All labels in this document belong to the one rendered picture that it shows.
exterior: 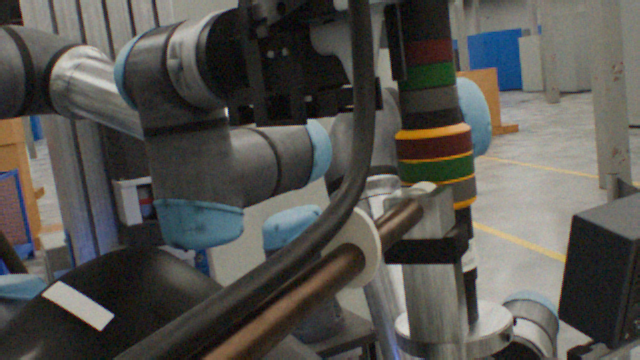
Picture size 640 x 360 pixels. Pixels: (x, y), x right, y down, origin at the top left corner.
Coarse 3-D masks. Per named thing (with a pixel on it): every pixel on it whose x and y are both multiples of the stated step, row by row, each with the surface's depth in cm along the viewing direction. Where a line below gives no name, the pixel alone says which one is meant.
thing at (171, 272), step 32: (128, 256) 39; (160, 256) 42; (96, 288) 34; (128, 288) 36; (160, 288) 38; (192, 288) 40; (32, 320) 30; (64, 320) 31; (128, 320) 34; (160, 320) 35; (0, 352) 27; (32, 352) 28; (64, 352) 29; (96, 352) 31; (288, 352) 39
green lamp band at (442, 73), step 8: (432, 64) 37; (440, 64) 37; (448, 64) 37; (408, 72) 37; (416, 72) 37; (424, 72) 37; (432, 72) 37; (440, 72) 37; (448, 72) 37; (408, 80) 37; (416, 80) 37; (424, 80) 37; (432, 80) 37; (440, 80) 37; (448, 80) 37; (456, 80) 38; (400, 88) 38; (408, 88) 37
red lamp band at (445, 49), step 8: (432, 40) 37; (440, 40) 37; (448, 40) 37; (408, 48) 37; (416, 48) 37; (424, 48) 37; (432, 48) 37; (440, 48) 37; (448, 48) 37; (408, 56) 37; (416, 56) 37; (424, 56) 37; (432, 56) 37; (440, 56) 37; (448, 56) 37; (408, 64) 37
